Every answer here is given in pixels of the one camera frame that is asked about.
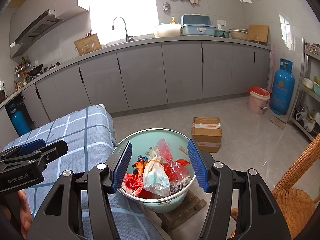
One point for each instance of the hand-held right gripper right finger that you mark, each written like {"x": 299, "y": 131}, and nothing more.
{"x": 198, "y": 167}

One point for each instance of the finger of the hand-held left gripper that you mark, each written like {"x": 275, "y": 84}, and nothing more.
{"x": 50, "y": 152}
{"x": 32, "y": 146}

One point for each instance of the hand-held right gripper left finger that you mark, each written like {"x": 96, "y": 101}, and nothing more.
{"x": 121, "y": 170}

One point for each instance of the orange and blue wrapper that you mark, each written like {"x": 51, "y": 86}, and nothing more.
{"x": 140, "y": 165}

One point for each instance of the grey patterned wrapper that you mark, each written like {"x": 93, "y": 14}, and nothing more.
{"x": 182, "y": 183}

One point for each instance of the red cellophane wrapper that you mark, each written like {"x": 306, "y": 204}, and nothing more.
{"x": 165, "y": 152}

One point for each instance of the mint green basin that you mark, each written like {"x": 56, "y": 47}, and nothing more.
{"x": 150, "y": 140}

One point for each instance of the person's left hand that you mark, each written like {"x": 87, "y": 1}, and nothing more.
{"x": 25, "y": 212}

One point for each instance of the blue gas cylinder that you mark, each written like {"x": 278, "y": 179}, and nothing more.
{"x": 20, "y": 121}
{"x": 282, "y": 90}

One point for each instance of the cardboard box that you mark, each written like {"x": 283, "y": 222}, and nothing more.
{"x": 206, "y": 135}

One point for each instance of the blue checked blanket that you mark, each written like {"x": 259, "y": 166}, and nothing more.
{"x": 75, "y": 130}

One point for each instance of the dark low stool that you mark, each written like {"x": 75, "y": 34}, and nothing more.
{"x": 180, "y": 210}

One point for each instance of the dark rice cooker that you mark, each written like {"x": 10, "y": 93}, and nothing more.
{"x": 2, "y": 95}

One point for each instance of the black wok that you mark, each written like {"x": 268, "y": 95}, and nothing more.
{"x": 35, "y": 71}

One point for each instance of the spice rack with bottles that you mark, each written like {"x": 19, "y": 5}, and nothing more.
{"x": 22, "y": 66}

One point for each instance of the gas stove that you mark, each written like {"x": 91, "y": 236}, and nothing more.
{"x": 52, "y": 67}

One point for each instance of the pink bucket with red liner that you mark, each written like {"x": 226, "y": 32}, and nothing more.
{"x": 257, "y": 103}

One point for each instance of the flat cardboard piece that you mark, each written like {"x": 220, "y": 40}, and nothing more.
{"x": 277, "y": 122}

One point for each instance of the grey kitchen counter cabinets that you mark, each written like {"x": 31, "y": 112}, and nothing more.
{"x": 180, "y": 75}

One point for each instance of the wicker chair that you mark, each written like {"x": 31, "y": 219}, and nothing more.
{"x": 295, "y": 200}

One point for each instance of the wooden cutting board in holder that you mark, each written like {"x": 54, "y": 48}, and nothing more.
{"x": 87, "y": 45}

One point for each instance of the clear plastic bag on shelf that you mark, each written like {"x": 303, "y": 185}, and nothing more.
{"x": 306, "y": 122}

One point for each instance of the knife block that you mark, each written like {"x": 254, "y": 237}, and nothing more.
{"x": 89, "y": 33}

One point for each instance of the metal faucet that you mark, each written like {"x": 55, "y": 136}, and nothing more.
{"x": 128, "y": 37}

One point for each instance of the small teal basin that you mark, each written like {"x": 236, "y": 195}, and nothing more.
{"x": 222, "y": 33}

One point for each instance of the metal shelf rack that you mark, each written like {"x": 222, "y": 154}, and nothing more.
{"x": 303, "y": 80}

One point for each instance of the white bowl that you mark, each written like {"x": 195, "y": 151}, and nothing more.
{"x": 308, "y": 83}

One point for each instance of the metal basin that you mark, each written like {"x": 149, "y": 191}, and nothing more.
{"x": 238, "y": 34}

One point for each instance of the white plastic container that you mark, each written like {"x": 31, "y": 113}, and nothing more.
{"x": 167, "y": 31}

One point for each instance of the blue dish box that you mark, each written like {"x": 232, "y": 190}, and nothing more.
{"x": 197, "y": 26}

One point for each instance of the plain wooden cutting board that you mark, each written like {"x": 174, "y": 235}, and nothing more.
{"x": 257, "y": 33}

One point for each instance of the yellow soap dispenser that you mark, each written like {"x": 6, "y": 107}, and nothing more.
{"x": 173, "y": 20}

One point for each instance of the small side window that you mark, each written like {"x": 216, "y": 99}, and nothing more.
{"x": 286, "y": 31}

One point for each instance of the hanging grey scrubber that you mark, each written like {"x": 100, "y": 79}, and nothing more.
{"x": 166, "y": 7}

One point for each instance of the bright window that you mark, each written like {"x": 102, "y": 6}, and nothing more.
{"x": 125, "y": 2}

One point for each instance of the white wall socket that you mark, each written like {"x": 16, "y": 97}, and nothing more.
{"x": 221, "y": 23}

